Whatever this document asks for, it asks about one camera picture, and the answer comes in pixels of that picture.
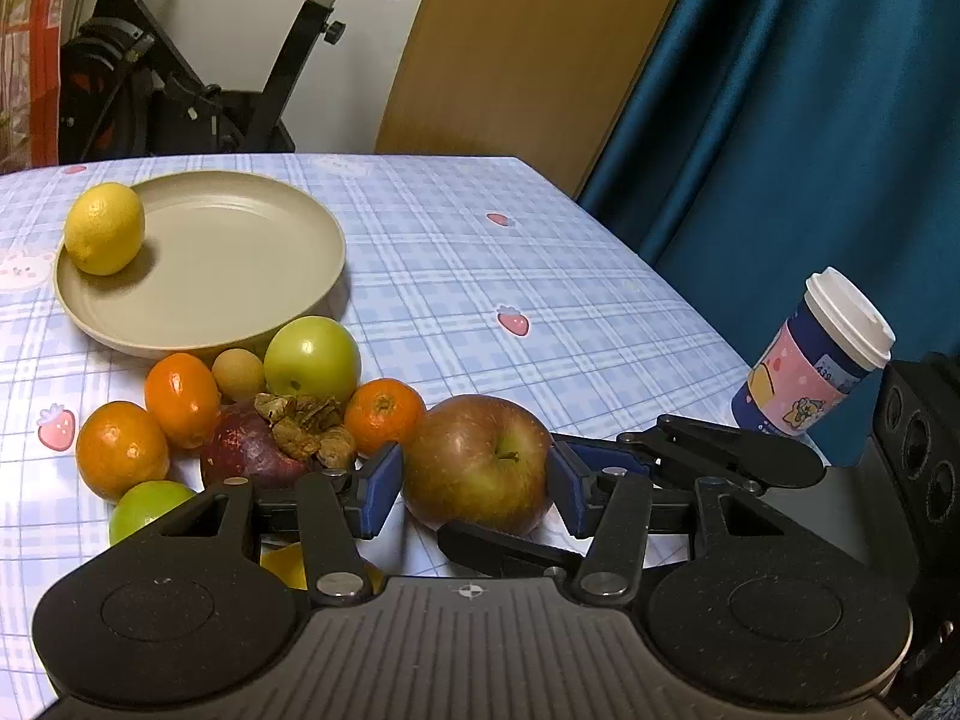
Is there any wooden door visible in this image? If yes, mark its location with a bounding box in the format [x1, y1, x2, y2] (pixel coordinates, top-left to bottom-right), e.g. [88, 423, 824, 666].
[373, 0, 706, 200]

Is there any green round fruit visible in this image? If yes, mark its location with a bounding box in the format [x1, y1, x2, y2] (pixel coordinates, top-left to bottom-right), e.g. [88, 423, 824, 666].
[264, 316, 362, 406]
[109, 480, 197, 547]

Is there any tan longan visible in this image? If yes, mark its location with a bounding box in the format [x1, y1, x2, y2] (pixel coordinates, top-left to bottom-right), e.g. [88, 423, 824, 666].
[211, 349, 266, 402]

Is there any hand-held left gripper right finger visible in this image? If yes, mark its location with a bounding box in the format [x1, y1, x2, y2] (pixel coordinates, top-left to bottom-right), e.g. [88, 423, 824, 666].
[546, 444, 782, 607]

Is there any red apple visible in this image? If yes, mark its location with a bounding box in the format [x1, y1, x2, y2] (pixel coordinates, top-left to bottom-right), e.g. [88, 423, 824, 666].
[403, 394, 556, 537]

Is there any small mandarin orange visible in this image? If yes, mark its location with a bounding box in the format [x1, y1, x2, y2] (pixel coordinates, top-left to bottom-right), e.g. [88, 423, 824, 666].
[343, 379, 427, 458]

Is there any paper cup with white lid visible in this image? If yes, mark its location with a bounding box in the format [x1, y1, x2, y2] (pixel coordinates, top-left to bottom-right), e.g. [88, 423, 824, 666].
[731, 266, 897, 440]

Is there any blue plaid tablecloth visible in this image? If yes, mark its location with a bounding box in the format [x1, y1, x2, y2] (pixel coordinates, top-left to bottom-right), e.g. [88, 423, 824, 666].
[0, 154, 833, 720]

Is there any beige round plate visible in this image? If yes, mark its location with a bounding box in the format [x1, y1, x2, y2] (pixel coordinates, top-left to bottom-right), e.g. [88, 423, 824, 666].
[52, 171, 347, 359]

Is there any yellow lemon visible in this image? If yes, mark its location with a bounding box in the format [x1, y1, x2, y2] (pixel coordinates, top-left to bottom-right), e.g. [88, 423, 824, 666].
[259, 540, 383, 592]
[64, 184, 146, 276]

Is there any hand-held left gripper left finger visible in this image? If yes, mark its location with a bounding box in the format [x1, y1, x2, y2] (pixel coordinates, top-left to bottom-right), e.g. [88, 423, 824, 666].
[161, 441, 407, 608]

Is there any blue curtain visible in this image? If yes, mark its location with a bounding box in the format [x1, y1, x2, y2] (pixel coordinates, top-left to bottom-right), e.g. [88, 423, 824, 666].
[577, 0, 960, 361]

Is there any black exercise bike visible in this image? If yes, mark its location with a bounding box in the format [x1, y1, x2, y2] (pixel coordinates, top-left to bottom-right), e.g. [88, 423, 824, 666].
[58, 0, 436, 162]

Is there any purple mangosteen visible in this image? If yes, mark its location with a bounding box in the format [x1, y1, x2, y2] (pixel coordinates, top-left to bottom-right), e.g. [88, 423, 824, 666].
[199, 394, 359, 492]

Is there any oval orange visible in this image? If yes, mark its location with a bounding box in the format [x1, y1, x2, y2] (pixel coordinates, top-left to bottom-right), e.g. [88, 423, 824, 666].
[144, 354, 222, 451]

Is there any printed wall cloth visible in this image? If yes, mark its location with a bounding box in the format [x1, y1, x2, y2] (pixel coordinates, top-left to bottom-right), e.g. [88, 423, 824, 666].
[0, 0, 83, 173]

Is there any round orange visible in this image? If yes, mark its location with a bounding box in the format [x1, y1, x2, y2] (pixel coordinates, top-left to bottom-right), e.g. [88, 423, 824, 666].
[75, 401, 171, 502]

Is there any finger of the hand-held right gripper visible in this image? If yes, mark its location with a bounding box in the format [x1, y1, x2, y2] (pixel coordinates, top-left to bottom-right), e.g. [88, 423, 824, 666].
[437, 517, 590, 580]
[559, 414, 826, 496]

